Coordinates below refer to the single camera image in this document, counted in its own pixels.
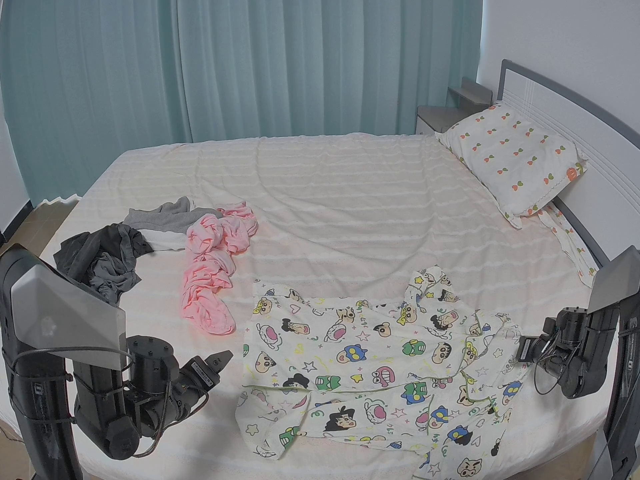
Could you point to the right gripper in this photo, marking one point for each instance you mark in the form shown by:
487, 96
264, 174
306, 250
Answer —
535, 350

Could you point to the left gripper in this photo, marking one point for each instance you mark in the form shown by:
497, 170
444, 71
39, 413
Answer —
192, 385

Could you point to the white printed pyjama top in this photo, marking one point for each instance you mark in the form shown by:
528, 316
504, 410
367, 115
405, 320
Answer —
360, 358

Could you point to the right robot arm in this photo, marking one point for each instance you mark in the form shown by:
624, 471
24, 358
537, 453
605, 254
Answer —
600, 348

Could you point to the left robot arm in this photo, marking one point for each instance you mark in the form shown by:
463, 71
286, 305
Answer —
60, 318

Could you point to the pink garment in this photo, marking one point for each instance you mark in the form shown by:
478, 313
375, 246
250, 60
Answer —
205, 278

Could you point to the dark grey garment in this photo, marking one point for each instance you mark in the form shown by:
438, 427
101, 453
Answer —
112, 273

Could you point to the grey and white garment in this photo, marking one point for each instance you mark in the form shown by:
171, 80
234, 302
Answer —
160, 218

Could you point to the black garment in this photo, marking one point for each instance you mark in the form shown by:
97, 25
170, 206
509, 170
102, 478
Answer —
85, 248

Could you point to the white printed pillow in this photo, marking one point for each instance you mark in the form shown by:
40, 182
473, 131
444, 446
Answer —
510, 158

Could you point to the bed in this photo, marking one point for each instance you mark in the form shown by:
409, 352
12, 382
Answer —
350, 208

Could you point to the grey bedside table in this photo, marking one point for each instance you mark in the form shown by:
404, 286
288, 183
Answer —
435, 118

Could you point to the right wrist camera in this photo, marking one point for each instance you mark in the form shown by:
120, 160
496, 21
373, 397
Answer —
550, 327

